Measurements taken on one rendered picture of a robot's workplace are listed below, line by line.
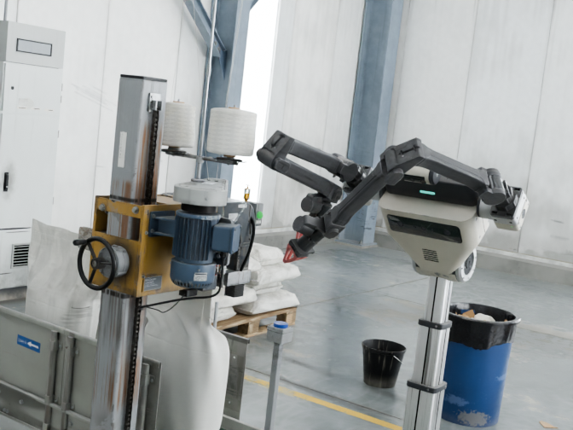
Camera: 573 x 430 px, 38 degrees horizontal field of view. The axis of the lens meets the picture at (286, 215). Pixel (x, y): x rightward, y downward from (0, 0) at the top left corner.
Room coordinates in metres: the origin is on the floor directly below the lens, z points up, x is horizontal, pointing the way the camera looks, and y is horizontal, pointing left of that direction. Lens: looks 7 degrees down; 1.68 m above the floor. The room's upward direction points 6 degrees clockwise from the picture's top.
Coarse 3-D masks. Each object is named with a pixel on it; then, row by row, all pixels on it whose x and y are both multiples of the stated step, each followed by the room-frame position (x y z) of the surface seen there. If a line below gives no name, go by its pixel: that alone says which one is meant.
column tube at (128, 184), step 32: (128, 96) 2.77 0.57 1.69; (160, 96) 2.81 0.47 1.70; (128, 128) 2.76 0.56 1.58; (160, 128) 2.82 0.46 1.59; (128, 160) 2.75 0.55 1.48; (128, 192) 2.75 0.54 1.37; (128, 224) 2.74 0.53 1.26; (128, 320) 2.76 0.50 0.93; (96, 352) 2.79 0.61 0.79; (128, 352) 2.77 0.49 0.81; (96, 384) 2.79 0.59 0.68; (96, 416) 2.78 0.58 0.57
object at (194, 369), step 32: (160, 320) 3.18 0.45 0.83; (192, 320) 3.13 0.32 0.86; (160, 352) 3.13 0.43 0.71; (192, 352) 3.04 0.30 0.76; (224, 352) 3.08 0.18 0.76; (160, 384) 3.12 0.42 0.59; (192, 384) 3.03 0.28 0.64; (224, 384) 3.09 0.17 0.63; (160, 416) 3.11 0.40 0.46; (192, 416) 3.02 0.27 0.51
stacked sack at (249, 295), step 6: (222, 288) 5.94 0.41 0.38; (246, 288) 6.08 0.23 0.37; (252, 288) 6.10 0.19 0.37; (222, 294) 5.80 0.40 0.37; (246, 294) 6.01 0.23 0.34; (252, 294) 6.06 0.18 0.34; (216, 300) 5.69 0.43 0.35; (222, 300) 5.74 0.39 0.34; (228, 300) 5.81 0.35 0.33; (234, 300) 5.88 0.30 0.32; (240, 300) 5.93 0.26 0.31; (246, 300) 6.00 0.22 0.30; (252, 300) 6.09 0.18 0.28; (222, 306) 5.76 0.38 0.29; (228, 306) 5.83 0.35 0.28
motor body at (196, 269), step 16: (176, 224) 2.70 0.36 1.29; (192, 224) 2.67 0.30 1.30; (208, 224) 2.69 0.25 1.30; (176, 240) 2.69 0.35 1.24; (192, 240) 2.66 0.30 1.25; (208, 240) 2.68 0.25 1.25; (176, 256) 2.69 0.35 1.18; (192, 256) 2.67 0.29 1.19; (208, 256) 2.68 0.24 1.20; (176, 272) 2.68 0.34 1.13; (192, 272) 2.66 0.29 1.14; (208, 272) 2.69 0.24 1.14
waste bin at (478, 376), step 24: (456, 312) 5.07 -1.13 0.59; (480, 312) 5.08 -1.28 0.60; (504, 312) 5.00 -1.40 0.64; (456, 336) 4.71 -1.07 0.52; (480, 336) 4.65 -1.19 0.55; (504, 336) 4.68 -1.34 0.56; (456, 360) 4.71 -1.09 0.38; (480, 360) 4.66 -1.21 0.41; (504, 360) 4.72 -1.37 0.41; (456, 384) 4.70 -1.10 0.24; (480, 384) 4.67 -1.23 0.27; (504, 384) 4.79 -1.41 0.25; (456, 408) 4.70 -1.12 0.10; (480, 408) 4.68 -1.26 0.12
